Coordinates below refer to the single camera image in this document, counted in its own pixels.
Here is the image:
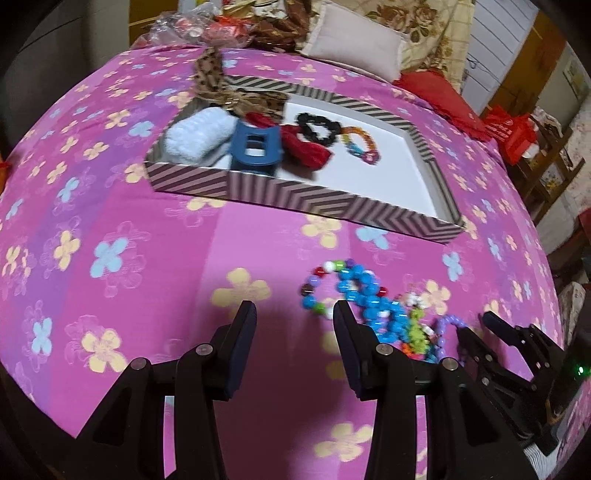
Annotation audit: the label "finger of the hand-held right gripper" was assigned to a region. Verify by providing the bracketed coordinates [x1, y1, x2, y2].
[481, 311, 566, 393]
[455, 325, 550, 444]

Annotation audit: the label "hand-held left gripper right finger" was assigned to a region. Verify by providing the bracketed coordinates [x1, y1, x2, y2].
[332, 299, 539, 480]

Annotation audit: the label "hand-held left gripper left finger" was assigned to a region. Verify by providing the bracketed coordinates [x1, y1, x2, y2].
[69, 300, 258, 480]

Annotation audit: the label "purple bead bracelet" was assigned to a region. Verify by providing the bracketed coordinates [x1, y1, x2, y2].
[427, 314, 467, 363]

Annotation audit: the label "multicolour bead bracelet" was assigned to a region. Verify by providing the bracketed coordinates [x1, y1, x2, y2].
[299, 260, 356, 321]

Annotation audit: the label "blue bead bracelet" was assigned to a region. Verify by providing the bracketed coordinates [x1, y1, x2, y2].
[337, 265, 411, 344]

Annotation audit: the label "green orange bead bracelet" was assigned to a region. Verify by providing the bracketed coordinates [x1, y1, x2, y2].
[399, 291, 439, 363]

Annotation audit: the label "striped cardboard box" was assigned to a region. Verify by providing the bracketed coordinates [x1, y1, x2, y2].
[144, 74, 466, 245]

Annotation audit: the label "pale floral cloth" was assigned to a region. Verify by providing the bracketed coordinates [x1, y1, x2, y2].
[558, 281, 588, 347]

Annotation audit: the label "wooden shelf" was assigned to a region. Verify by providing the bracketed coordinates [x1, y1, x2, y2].
[508, 108, 583, 222]

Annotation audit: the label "red bag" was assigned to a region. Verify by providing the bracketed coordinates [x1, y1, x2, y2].
[482, 105, 539, 166]

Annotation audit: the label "blue hair claw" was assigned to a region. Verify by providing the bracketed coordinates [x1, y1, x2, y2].
[229, 121, 283, 176]

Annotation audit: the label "red scrunchie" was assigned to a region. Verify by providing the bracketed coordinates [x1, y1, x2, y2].
[247, 111, 334, 171]

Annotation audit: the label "white fluffy scrunchie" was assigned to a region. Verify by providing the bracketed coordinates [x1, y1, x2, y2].
[164, 107, 238, 164]

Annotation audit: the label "black scrunchie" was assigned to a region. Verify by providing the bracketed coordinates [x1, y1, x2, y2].
[295, 112, 345, 147]

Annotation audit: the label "red cushion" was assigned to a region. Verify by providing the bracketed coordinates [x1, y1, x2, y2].
[392, 69, 492, 141]

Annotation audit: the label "leopard print hair bow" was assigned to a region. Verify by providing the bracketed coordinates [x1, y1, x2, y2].
[191, 46, 291, 115]

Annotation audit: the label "white slatted door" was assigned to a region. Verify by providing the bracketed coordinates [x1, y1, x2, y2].
[464, 0, 539, 116]

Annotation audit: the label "white pillow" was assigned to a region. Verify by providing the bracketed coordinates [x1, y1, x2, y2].
[302, 2, 409, 84]

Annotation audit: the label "beige floral blanket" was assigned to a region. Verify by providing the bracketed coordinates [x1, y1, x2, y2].
[259, 0, 476, 93]

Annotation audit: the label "red packets in plastic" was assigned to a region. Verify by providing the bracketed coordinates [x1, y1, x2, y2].
[203, 14, 254, 49]

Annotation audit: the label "brown patterned cloth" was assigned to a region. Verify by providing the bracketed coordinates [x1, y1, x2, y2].
[252, 0, 319, 54]

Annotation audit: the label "clear plastic bag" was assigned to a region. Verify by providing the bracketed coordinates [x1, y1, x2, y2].
[148, 14, 218, 47]

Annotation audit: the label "yellow door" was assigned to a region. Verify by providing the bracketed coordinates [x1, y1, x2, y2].
[128, 0, 181, 27]

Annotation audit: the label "grey wardrobe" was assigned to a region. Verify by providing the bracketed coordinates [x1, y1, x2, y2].
[0, 0, 131, 139]

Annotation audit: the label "small rainbow bead bracelet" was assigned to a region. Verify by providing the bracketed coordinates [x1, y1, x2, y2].
[344, 126, 383, 166]

